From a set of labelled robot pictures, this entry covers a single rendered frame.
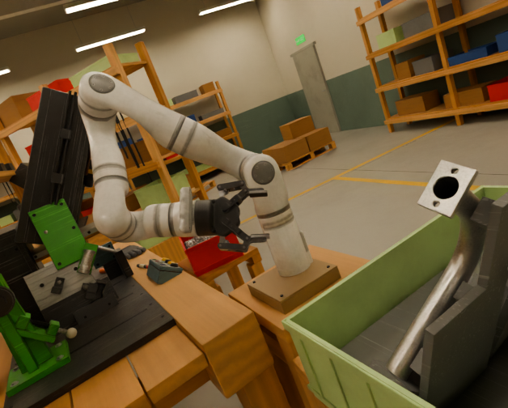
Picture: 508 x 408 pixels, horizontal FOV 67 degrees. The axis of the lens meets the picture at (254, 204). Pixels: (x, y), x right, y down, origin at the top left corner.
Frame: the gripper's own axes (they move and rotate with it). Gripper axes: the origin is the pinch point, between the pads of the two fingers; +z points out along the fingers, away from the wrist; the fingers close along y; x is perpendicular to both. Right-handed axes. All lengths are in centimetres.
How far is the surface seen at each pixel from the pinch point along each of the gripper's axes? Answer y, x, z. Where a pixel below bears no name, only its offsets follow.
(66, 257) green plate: -3, -45, -66
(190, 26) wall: -730, -718, -184
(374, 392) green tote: 31.0, 18.1, 13.6
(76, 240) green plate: -8, -45, -64
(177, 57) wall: -654, -737, -221
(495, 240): 14.3, 33.3, 25.5
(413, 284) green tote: 14.4, -10.8, 30.9
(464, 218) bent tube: 11.1, 31.1, 23.9
